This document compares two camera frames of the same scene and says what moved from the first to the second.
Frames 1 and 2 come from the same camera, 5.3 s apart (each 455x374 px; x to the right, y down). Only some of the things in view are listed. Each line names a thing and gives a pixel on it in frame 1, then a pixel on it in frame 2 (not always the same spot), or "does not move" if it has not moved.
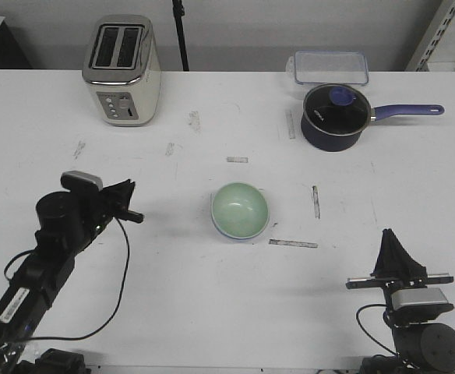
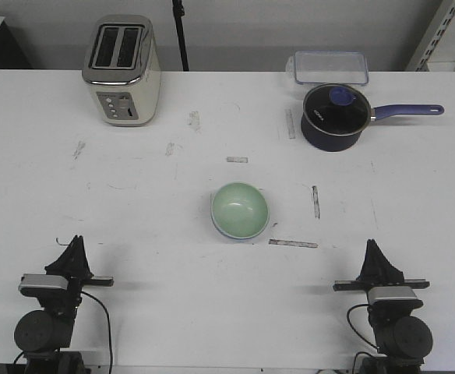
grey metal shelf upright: x=434 y=33 does not move
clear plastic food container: x=329 y=67 does not move
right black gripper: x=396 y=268 to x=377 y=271
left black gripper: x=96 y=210 to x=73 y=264
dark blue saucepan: x=334 y=116 does not move
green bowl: x=240 y=209 does not move
